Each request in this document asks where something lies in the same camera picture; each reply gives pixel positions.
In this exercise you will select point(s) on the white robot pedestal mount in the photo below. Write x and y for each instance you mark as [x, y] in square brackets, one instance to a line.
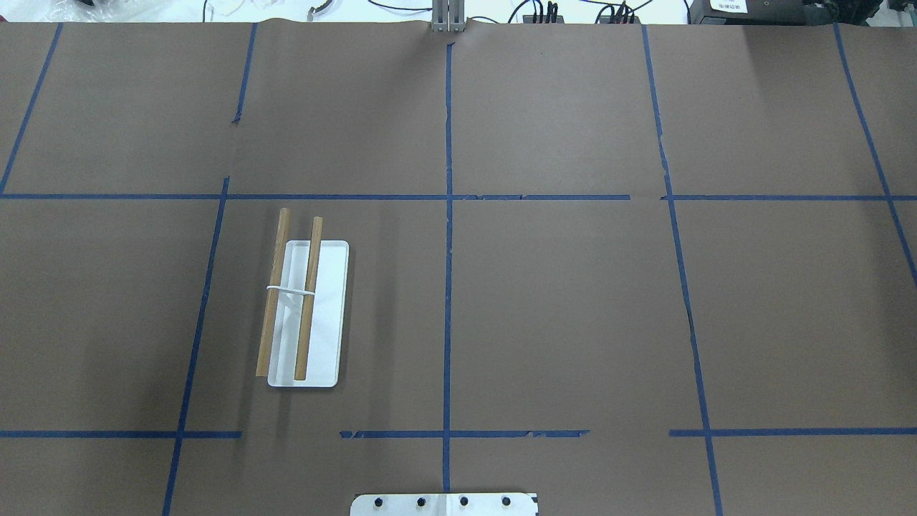
[469, 503]

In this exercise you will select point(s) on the white rack crossbar bracket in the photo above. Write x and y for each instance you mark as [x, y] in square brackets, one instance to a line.
[290, 291]

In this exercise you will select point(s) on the outer wooden rack rod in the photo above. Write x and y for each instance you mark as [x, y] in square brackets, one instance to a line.
[269, 315]

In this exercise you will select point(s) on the aluminium frame post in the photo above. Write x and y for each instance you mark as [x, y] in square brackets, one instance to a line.
[448, 16]

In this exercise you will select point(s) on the black box with label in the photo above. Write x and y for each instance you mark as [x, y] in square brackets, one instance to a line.
[757, 13]

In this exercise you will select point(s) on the white towel rack base tray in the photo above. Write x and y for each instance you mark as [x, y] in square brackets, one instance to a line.
[325, 348]

